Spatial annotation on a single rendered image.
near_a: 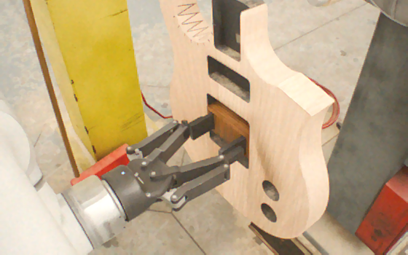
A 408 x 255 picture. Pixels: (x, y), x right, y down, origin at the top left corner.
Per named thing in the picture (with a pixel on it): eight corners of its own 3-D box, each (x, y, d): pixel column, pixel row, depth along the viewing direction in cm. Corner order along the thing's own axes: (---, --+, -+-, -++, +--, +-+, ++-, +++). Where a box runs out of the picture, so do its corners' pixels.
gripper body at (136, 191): (106, 197, 61) (156, 168, 65) (133, 234, 56) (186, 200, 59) (92, 165, 56) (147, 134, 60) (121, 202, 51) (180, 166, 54)
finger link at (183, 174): (148, 170, 57) (149, 177, 56) (224, 149, 59) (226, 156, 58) (152, 188, 59) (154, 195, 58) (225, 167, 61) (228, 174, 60)
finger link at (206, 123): (193, 140, 66) (190, 138, 66) (226, 121, 69) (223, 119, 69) (191, 127, 64) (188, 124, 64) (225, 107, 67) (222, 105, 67)
